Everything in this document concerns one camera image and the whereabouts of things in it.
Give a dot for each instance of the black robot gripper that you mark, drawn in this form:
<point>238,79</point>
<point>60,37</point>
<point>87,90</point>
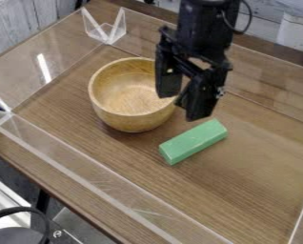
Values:
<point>204,43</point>

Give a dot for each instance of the green rectangular block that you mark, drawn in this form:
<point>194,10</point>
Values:
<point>192,141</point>

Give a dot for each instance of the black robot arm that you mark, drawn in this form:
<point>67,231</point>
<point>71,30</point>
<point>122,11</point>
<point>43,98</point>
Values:
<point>207,13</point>

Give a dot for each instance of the brown wooden bowl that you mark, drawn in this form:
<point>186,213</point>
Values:
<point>123,96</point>

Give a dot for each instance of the white cylindrical container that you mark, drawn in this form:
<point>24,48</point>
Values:
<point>290,35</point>

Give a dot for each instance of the black table leg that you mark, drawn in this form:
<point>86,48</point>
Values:
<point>43,201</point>

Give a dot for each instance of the clear acrylic enclosure wall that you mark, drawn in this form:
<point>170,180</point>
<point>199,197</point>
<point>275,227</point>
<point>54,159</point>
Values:
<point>234,194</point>

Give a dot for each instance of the grey metal bracket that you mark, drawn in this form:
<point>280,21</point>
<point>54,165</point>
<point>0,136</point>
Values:
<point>58,235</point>

